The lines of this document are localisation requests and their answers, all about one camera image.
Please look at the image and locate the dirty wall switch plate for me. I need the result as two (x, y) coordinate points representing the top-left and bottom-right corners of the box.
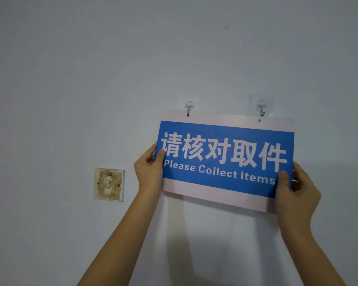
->
(94, 167), (125, 202)

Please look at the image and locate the person's left forearm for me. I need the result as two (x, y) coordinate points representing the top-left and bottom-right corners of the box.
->
(77, 192), (161, 286)

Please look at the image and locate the person's right forearm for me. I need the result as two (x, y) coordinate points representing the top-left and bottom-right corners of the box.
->
(279, 229), (346, 286)

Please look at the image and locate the person's right hand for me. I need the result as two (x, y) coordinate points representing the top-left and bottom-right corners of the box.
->
(275, 161), (322, 233)

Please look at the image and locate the blue and white sign board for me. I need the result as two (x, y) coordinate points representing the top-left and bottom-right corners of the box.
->
(157, 110), (296, 214)

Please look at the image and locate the person's left hand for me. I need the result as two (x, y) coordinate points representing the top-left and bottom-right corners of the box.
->
(134, 142), (165, 197)

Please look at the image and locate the clear adhesive wall hook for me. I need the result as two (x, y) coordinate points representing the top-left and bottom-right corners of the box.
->
(178, 95), (200, 117)
(248, 95), (275, 118)

